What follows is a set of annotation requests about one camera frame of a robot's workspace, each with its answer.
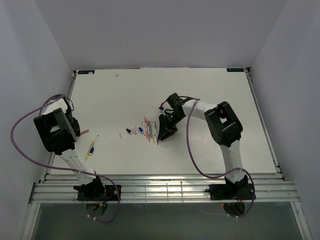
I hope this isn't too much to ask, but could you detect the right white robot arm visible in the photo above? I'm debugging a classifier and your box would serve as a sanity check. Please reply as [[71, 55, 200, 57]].
[[157, 93, 249, 200]]

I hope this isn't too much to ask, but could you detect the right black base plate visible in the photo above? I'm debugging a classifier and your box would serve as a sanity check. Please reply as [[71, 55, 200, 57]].
[[204, 184, 256, 200]]

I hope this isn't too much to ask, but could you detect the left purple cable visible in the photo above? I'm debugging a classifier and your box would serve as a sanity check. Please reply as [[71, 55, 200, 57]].
[[10, 93, 122, 224]]

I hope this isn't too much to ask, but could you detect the grey silver pen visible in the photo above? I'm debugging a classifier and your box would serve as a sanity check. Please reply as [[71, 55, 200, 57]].
[[147, 120, 153, 142]]

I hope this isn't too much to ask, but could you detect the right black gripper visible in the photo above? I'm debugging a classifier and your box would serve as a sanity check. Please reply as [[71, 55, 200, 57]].
[[158, 111, 185, 141]]

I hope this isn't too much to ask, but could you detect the aluminium rail frame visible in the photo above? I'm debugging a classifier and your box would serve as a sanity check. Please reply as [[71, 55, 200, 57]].
[[29, 173, 300, 204]]

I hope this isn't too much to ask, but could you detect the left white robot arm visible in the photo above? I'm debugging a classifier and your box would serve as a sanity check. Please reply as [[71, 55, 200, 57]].
[[33, 94, 106, 200]]

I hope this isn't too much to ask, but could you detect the yellow green pen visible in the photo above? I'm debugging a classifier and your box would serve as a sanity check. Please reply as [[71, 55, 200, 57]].
[[84, 140, 95, 161]]

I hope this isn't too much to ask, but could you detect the right blue corner label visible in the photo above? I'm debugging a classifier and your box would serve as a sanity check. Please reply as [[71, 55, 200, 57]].
[[226, 68, 245, 73]]

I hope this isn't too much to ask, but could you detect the left blue corner label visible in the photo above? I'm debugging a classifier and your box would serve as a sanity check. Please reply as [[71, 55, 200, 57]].
[[77, 70, 95, 75]]

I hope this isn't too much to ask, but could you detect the blue capped white pen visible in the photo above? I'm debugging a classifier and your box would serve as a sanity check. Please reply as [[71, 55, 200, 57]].
[[141, 121, 146, 136]]

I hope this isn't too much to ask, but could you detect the red pen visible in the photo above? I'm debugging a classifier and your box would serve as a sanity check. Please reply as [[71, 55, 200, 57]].
[[143, 116, 150, 141]]

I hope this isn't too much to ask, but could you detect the blue corner label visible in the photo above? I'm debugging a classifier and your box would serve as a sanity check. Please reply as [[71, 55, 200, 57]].
[[226, 68, 245, 73], [77, 70, 95, 75]]

